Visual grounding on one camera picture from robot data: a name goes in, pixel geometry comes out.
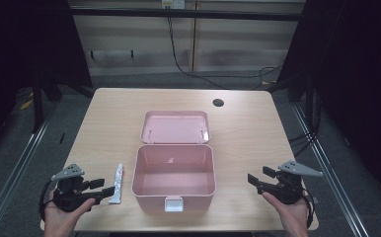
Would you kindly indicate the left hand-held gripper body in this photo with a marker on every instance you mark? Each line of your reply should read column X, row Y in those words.
column 67, row 194

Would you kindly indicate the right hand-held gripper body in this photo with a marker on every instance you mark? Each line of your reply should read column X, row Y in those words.
column 289, row 189

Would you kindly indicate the pink plastic storage box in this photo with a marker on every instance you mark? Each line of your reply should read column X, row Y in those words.
column 173, row 171

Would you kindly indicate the person's left hand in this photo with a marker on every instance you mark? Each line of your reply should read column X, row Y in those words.
column 61, row 220

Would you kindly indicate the person's right hand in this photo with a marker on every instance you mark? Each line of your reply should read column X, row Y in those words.
column 292, row 217

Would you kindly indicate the black metal stand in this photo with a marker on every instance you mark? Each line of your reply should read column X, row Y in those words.
column 38, row 105

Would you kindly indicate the yellow floor tape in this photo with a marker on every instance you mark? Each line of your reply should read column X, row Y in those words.
column 26, row 104

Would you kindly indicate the dark curtain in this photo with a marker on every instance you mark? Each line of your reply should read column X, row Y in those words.
column 353, row 82
column 27, row 49

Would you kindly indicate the aluminium floor rail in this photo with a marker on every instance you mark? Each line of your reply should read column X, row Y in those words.
column 14, row 168
column 330, row 177

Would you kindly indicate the black horizontal frame bar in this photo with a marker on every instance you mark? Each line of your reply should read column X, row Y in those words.
column 185, row 14

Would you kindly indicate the white wall socket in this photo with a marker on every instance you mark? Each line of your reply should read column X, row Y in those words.
column 173, row 4

